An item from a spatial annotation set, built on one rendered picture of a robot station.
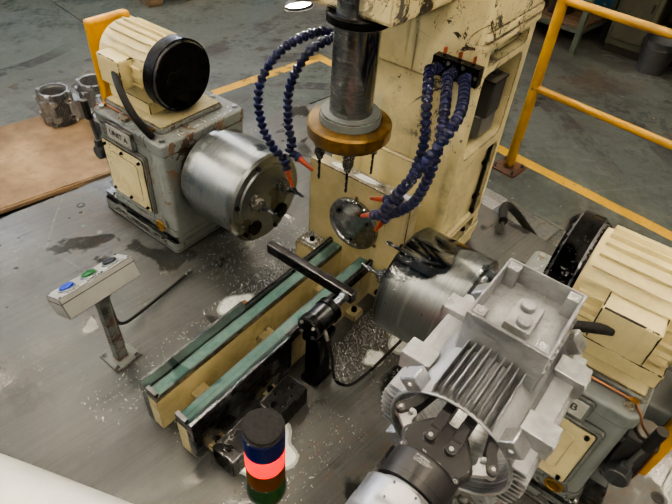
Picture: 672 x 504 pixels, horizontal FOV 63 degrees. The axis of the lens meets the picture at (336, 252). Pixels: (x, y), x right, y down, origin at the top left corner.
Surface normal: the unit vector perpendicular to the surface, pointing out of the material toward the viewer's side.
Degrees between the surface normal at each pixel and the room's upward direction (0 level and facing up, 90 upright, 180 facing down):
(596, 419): 89
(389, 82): 90
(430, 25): 90
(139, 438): 0
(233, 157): 21
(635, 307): 0
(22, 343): 0
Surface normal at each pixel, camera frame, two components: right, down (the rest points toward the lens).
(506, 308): 0.07, -0.73
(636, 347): -0.62, 0.51
